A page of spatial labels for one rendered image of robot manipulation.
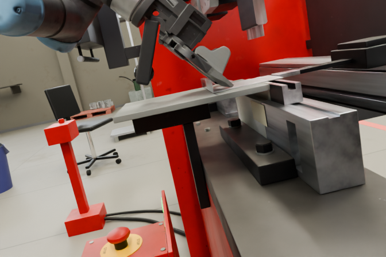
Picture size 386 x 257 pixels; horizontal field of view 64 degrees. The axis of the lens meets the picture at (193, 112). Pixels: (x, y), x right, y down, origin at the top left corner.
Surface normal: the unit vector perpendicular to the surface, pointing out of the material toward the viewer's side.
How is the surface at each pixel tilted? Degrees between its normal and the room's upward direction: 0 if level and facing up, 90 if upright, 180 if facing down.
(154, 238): 0
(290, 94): 90
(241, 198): 0
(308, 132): 90
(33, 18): 126
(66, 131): 90
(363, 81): 90
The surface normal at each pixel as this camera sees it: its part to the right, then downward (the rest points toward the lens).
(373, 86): -0.98, 0.21
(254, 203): -0.20, -0.97
